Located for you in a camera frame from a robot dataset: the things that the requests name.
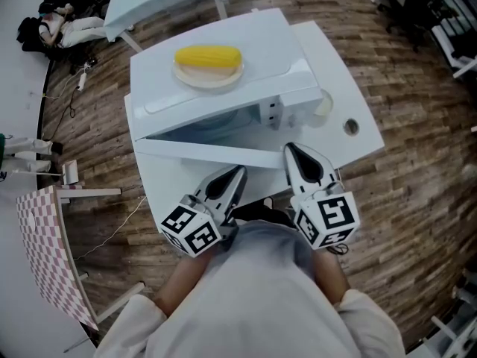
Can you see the person's white shirt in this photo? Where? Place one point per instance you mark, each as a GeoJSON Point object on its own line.
{"type": "Point", "coordinates": [253, 297]}

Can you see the white power strip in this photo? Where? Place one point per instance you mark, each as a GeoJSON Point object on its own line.
{"type": "Point", "coordinates": [81, 80]}

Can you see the white microwave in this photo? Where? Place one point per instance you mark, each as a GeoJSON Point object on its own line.
{"type": "Point", "coordinates": [160, 73]}

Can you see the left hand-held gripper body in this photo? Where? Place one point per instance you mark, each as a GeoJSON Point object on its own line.
{"type": "Point", "coordinates": [194, 229]}

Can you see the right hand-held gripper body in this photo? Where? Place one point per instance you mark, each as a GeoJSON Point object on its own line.
{"type": "Point", "coordinates": [328, 215]}

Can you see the translucent plastic cup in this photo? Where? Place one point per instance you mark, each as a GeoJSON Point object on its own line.
{"type": "Point", "coordinates": [324, 107]}

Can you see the yellow corn cob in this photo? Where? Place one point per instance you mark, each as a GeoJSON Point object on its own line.
{"type": "Point", "coordinates": [208, 57]}

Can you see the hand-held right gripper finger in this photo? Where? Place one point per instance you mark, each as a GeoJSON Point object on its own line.
{"type": "Point", "coordinates": [326, 170]}
{"type": "Point", "coordinates": [294, 170]}

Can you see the person's left forearm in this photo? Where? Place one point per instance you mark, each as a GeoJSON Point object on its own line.
{"type": "Point", "coordinates": [182, 285]}

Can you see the person's black trousers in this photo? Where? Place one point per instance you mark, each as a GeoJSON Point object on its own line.
{"type": "Point", "coordinates": [261, 212]}

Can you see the pink checked table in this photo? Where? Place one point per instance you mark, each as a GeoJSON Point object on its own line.
{"type": "Point", "coordinates": [48, 252]}

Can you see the white table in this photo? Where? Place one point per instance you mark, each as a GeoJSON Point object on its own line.
{"type": "Point", "coordinates": [335, 69]}

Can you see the white microwave door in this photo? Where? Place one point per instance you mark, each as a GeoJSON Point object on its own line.
{"type": "Point", "coordinates": [208, 155]}

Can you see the glass microwave turntable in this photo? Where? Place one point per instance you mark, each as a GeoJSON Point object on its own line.
{"type": "Point", "coordinates": [214, 122]}

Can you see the small white stool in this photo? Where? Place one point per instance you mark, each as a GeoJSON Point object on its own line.
{"type": "Point", "coordinates": [70, 173]}

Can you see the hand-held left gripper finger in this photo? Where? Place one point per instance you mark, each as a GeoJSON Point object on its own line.
{"type": "Point", "coordinates": [238, 188]}
{"type": "Point", "coordinates": [208, 180]}

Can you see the white frame furniture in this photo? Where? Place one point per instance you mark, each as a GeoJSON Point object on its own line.
{"type": "Point", "coordinates": [458, 323]}

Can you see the black office chair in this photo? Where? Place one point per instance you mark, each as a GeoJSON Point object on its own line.
{"type": "Point", "coordinates": [413, 9]}

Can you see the beige round plate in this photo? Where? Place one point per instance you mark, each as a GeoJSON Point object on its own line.
{"type": "Point", "coordinates": [208, 78]}

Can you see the white metal rack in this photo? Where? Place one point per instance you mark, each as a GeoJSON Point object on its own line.
{"type": "Point", "coordinates": [456, 50]}

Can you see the person's right forearm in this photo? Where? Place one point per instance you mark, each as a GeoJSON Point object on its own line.
{"type": "Point", "coordinates": [331, 278]}

